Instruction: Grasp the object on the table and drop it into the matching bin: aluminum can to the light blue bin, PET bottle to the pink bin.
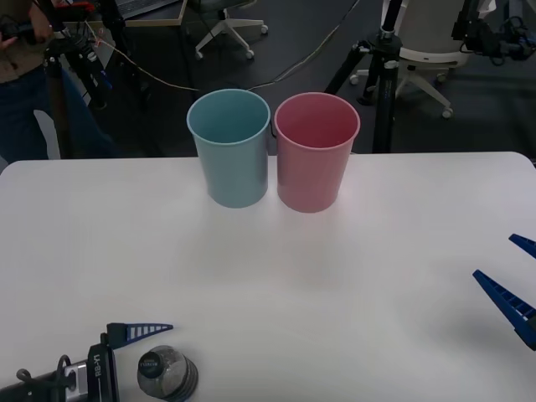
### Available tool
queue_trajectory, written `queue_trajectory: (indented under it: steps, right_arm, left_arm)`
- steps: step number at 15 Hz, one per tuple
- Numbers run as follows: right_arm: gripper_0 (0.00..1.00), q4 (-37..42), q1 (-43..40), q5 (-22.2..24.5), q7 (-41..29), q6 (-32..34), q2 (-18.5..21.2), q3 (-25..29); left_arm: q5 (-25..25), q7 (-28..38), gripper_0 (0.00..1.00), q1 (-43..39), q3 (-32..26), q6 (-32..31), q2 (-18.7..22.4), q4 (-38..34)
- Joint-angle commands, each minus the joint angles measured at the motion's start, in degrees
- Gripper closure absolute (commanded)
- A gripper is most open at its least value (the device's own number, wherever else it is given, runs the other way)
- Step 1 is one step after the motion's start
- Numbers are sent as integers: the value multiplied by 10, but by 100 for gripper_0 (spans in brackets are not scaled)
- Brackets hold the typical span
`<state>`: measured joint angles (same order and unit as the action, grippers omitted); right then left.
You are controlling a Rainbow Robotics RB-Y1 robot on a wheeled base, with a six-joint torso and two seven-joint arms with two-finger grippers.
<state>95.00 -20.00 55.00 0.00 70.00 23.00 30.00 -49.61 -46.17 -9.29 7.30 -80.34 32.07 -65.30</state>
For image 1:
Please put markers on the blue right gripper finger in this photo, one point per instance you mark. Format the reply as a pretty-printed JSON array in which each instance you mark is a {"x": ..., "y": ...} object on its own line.
[
  {"x": 513, "y": 305},
  {"x": 525, "y": 243}
]

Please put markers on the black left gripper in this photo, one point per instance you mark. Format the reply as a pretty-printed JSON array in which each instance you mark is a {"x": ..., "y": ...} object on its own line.
[{"x": 102, "y": 377}]

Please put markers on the clear plastic bottle black cap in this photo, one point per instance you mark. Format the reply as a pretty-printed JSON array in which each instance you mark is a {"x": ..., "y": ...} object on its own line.
[{"x": 167, "y": 372}]

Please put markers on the black handheld controller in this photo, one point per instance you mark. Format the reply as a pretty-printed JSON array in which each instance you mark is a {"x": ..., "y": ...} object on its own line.
[{"x": 23, "y": 30}]

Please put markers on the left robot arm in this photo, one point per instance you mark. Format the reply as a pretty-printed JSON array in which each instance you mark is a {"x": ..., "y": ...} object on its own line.
[{"x": 37, "y": 387}]

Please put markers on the person's hand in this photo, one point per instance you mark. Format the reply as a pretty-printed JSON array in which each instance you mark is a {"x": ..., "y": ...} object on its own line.
[{"x": 7, "y": 43}]

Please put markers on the pale blue plastic bin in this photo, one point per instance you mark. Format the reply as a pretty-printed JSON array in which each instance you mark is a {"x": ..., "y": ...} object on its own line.
[{"x": 234, "y": 176}]

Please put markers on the black tripod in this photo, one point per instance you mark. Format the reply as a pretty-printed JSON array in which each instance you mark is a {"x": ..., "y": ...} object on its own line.
[
  {"x": 54, "y": 84},
  {"x": 385, "y": 104}
]

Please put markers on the white office chair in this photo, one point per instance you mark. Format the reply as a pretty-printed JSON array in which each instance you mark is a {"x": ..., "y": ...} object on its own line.
[
  {"x": 234, "y": 25},
  {"x": 431, "y": 54}
]

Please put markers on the black mounted equipment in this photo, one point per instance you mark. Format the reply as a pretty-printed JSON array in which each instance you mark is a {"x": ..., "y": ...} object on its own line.
[{"x": 481, "y": 33}]

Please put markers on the pink plastic bin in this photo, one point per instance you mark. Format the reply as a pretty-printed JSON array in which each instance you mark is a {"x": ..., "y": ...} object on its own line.
[{"x": 312, "y": 180}]

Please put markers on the person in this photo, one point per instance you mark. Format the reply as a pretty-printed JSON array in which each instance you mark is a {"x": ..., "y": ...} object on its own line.
[{"x": 17, "y": 109}]

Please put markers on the black desk with wooden edge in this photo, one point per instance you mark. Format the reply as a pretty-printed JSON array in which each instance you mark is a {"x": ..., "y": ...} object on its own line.
[{"x": 155, "y": 22}]

